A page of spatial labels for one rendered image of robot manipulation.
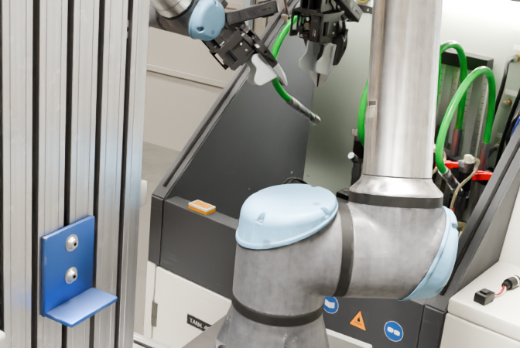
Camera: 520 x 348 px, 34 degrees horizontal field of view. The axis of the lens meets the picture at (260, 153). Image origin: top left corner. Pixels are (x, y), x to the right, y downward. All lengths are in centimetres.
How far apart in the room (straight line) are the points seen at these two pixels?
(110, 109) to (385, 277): 38
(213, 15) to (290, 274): 62
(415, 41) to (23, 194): 49
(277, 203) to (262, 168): 107
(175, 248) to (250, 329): 81
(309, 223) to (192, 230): 83
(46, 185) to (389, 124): 42
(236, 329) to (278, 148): 110
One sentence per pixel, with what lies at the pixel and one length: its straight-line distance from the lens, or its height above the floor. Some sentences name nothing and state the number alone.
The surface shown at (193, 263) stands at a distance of 182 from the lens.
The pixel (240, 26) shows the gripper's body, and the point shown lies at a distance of 168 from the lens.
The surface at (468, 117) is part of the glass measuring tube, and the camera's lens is 195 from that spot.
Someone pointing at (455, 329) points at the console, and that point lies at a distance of 151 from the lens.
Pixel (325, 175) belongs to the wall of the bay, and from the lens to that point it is 222.
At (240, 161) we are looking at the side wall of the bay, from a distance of 200.
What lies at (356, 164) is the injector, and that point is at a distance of 181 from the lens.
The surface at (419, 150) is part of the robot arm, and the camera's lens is 104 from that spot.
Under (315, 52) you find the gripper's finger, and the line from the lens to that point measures 163.
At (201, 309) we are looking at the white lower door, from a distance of 185.
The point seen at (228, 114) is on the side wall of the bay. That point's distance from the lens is 192.
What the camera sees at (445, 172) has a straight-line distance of 159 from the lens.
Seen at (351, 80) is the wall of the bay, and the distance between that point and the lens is 212.
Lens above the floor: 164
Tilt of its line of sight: 19 degrees down
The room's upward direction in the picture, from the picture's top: 5 degrees clockwise
